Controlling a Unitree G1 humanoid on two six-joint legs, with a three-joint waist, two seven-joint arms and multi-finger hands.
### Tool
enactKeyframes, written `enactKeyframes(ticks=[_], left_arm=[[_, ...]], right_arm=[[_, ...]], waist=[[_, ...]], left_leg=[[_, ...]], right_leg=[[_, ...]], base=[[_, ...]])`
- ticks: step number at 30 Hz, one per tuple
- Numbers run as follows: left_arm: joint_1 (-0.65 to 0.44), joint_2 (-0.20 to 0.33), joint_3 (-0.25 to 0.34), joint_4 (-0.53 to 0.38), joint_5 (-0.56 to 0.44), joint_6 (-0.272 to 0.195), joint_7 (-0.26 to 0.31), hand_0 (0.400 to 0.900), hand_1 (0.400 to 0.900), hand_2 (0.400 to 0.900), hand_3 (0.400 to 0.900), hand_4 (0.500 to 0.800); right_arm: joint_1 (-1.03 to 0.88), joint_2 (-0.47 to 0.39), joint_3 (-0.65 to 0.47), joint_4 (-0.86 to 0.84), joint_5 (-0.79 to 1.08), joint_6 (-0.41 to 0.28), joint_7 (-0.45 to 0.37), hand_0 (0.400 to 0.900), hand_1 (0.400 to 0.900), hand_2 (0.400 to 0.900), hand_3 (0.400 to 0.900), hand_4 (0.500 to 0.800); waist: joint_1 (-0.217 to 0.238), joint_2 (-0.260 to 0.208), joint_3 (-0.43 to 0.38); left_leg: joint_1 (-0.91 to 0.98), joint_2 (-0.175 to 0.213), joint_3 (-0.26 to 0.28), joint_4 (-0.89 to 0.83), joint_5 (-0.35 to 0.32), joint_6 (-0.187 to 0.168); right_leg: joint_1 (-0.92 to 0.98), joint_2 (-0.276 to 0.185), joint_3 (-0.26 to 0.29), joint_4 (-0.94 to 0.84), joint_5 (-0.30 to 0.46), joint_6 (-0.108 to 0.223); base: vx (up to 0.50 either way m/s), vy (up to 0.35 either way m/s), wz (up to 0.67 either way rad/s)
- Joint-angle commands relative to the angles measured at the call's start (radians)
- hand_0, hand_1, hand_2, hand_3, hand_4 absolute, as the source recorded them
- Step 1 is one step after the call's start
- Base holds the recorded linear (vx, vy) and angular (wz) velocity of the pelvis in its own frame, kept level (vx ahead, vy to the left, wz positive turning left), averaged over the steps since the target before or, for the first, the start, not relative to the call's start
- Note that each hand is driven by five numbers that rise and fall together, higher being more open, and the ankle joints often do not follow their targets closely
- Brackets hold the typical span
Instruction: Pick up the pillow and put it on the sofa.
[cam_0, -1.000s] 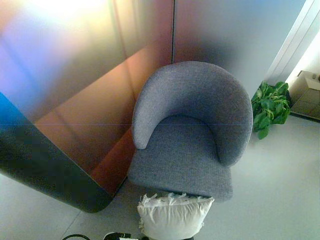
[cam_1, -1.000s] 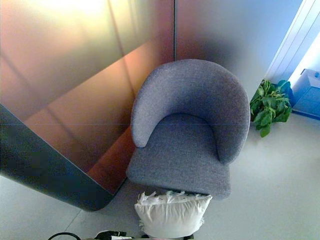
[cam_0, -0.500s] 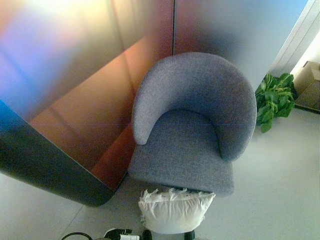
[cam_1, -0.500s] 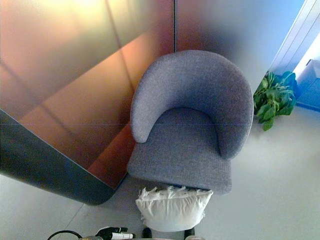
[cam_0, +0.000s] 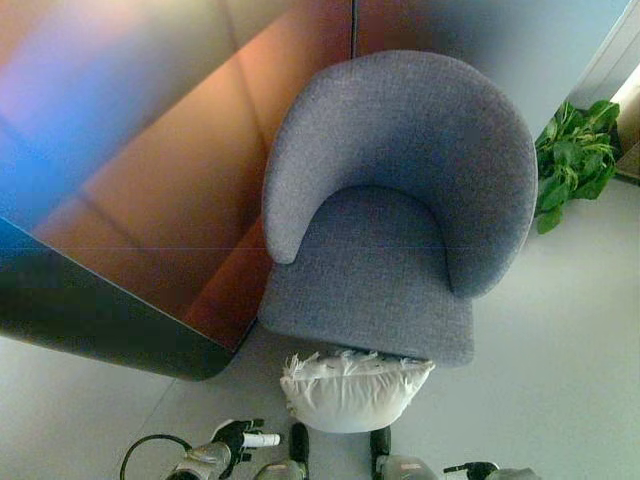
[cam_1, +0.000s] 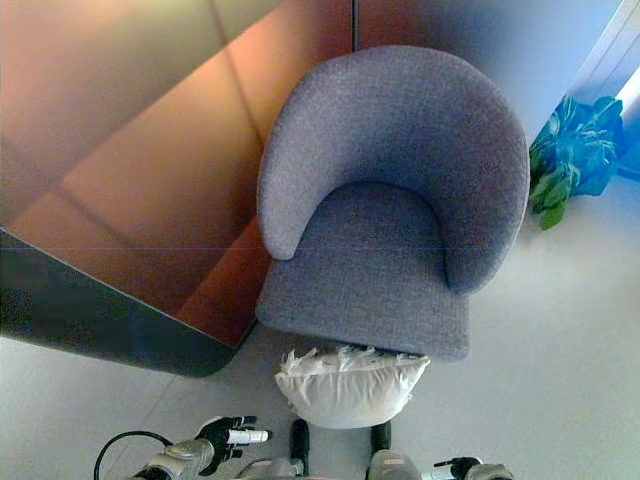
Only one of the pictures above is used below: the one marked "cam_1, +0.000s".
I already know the grey fabric armchair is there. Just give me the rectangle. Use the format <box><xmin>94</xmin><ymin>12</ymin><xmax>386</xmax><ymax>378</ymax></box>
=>
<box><xmin>254</xmin><ymin>46</ymin><xmax>532</xmax><ymax>363</ymax></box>

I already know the white fringed pillow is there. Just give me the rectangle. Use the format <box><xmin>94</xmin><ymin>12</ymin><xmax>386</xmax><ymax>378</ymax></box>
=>
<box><xmin>273</xmin><ymin>343</ymin><xmax>433</xmax><ymax>431</ymax></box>

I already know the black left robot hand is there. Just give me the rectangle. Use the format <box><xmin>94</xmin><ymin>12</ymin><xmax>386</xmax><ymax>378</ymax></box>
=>
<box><xmin>197</xmin><ymin>414</ymin><xmax>274</xmax><ymax>464</ymax></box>

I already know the green leafy plant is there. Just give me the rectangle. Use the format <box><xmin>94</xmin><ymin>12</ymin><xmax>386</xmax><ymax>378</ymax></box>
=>
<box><xmin>528</xmin><ymin>94</ymin><xmax>626</xmax><ymax>232</ymax></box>

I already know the glossy brown dark-edged table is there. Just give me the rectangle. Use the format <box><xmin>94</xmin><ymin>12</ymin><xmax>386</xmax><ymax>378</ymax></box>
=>
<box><xmin>0</xmin><ymin>9</ymin><xmax>281</xmax><ymax>380</ymax></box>

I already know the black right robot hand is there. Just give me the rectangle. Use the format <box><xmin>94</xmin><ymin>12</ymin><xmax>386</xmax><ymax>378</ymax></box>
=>
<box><xmin>431</xmin><ymin>455</ymin><xmax>485</xmax><ymax>480</ymax></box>

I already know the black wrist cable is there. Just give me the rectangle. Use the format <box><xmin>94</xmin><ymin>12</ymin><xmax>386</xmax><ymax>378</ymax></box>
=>
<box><xmin>94</xmin><ymin>430</ymin><xmax>174</xmax><ymax>480</ymax></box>

